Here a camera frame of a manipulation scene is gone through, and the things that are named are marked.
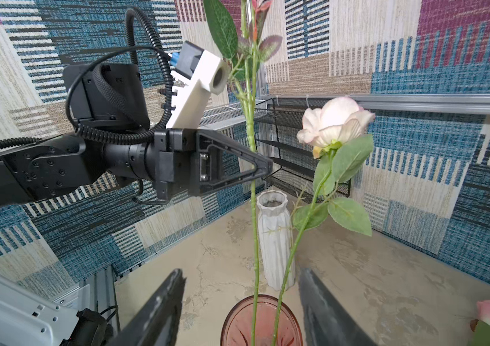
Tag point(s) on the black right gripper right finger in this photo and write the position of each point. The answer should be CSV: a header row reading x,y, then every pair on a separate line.
x,y
326,320

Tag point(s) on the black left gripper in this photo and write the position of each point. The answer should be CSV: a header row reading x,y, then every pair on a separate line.
x,y
203,162

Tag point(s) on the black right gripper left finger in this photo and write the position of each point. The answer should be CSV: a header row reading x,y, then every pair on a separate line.
x,y
157,323

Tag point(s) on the pink ribbed glass vase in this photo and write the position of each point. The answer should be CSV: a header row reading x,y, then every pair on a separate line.
x,y
239,330

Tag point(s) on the cream white rose stem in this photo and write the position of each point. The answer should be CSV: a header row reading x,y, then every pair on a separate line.
x,y
338,134

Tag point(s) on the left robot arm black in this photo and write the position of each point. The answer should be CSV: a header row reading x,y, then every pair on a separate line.
x,y
112,132

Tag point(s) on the white ribbed ceramic vase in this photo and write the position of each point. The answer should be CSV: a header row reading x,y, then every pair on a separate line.
x,y
275,237

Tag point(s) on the black wire mesh shelf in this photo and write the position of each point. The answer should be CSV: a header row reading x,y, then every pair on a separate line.
x,y
277,121

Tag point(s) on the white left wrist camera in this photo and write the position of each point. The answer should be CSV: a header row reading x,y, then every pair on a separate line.
x,y
202,74

